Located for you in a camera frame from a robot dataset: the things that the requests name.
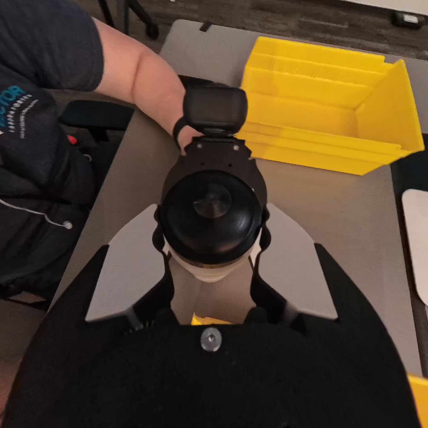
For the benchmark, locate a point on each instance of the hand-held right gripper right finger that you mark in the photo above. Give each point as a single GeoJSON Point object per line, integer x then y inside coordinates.
{"type": "Point", "coordinates": [294, 267]}

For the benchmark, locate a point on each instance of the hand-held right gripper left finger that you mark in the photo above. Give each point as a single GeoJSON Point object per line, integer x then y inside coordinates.
{"type": "Point", "coordinates": [127, 267]}

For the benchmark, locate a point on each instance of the white plastic bottle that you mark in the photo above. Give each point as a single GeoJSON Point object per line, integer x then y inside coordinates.
{"type": "Point", "coordinates": [210, 272]}

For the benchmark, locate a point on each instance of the black bottle lid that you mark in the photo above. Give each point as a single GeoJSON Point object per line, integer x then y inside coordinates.
{"type": "Point", "coordinates": [210, 217]}

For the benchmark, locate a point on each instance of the yellow plastic bin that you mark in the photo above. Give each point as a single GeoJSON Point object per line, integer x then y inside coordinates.
{"type": "Point", "coordinates": [317, 100]}
{"type": "Point", "coordinates": [209, 320]}

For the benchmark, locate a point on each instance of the person's left hand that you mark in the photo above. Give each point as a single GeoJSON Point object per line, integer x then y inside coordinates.
{"type": "Point", "coordinates": [177, 113]}

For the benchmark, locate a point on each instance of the small black table tab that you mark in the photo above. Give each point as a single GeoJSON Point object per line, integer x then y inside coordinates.
{"type": "Point", "coordinates": [206, 26]}

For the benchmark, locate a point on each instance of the black office chair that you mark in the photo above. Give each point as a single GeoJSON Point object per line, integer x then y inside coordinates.
{"type": "Point", "coordinates": [97, 113]}

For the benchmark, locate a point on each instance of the black chair base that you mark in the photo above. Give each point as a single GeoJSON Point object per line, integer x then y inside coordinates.
{"type": "Point", "coordinates": [140, 16]}

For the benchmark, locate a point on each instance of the white stand base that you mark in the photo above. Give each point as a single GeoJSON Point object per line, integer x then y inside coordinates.
{"type": "Point", "coordinates": [418, 240]}

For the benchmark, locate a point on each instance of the small black floor device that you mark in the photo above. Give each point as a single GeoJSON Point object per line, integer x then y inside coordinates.
{"type": "Point", "coordinates": [406, 20]}

